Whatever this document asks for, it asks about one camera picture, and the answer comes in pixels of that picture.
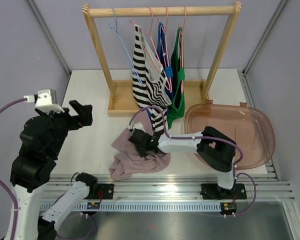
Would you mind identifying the wooden clothes rack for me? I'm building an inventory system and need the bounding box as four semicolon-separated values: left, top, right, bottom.
82;1;242;117

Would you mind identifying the right aluminium frame post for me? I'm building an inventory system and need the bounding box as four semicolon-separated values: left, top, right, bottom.
242;0;290;77

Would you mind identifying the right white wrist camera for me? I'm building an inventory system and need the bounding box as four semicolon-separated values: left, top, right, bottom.
128;122;146;132

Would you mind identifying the mauve pink tank top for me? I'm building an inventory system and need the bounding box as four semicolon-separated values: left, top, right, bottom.
108;109;171;182

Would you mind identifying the pink hanger of blue top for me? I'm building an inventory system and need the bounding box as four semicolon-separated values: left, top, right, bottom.
157;6;175;92

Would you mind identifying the aluminium frame post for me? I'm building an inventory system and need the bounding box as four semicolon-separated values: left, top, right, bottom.
242;0;290;77
25;0;72;78

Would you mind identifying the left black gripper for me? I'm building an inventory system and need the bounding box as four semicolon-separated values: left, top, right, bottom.
36;99;93;157

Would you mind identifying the black white striped tank top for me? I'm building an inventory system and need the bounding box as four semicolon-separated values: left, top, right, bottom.
132;24;172;132

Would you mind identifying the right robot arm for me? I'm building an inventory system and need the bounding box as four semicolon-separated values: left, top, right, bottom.
128;126;236;200

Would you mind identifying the pink hanger of striped top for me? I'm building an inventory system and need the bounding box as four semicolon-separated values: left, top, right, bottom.
145;6;163;67

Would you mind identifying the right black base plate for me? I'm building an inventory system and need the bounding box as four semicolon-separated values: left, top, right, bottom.
200;183;247;200

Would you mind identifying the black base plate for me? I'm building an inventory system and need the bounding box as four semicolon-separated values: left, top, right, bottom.
200;183;247;200
85;183;115;200

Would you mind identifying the green tank top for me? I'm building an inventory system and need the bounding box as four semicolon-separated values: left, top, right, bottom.
166;26;185;129

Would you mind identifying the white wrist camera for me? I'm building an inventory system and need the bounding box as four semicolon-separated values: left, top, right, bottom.
23;89;65;114
128;122;146;132

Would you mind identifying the light blue wire hanger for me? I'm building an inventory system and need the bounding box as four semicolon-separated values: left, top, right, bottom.
108;7;143;84

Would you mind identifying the aluminium mounting rail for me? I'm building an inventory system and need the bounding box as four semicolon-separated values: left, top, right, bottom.
42;173;295;203

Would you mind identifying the translucent pink plastic basin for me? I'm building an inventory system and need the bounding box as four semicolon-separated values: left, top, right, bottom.
184;102;276;170

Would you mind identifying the pink hanger of green top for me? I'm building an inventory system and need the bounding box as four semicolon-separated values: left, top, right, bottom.
177;5;188;92

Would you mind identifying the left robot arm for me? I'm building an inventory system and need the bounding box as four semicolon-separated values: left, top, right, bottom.
5;100;98;240

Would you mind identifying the white slotted cable duct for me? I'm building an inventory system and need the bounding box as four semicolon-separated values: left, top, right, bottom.
39;201;222;213

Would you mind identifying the blue tank top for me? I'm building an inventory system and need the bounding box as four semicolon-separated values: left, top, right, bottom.
156;21;173;100

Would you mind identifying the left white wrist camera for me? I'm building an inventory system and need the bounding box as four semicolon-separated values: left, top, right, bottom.
23;89;65;114

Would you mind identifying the left aluminium frame post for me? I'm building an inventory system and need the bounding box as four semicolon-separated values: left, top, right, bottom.
25;0;72;78

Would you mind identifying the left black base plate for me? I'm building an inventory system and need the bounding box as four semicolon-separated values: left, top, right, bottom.
85;183;115;200

